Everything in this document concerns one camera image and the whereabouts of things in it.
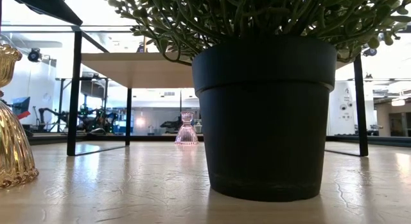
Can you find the amber ribbed glass candle holder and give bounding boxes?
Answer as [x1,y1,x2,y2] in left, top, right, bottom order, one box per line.
[0,43,40,189]

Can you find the pink ribbed glass candle holder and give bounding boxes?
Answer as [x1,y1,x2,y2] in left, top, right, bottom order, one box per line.
[175,110,199,145]

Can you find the dark metal rack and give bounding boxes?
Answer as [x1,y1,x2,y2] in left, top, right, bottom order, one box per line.
[55,76,109,134]

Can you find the computer monitor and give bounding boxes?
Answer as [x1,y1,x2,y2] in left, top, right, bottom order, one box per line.
[12,96,32,121]

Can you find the wooden shelf riser black legs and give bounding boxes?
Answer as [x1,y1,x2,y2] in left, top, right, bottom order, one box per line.
[66,30,369,157]

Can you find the equipment with green lights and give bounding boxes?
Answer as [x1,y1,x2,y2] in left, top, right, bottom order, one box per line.
[78,103,118,135]

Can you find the artificial green plant black pot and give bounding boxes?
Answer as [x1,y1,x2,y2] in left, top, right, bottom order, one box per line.
[102,0,411,202]

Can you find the black metal table frame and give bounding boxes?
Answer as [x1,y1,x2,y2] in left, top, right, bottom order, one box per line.
[27,134,411,148]

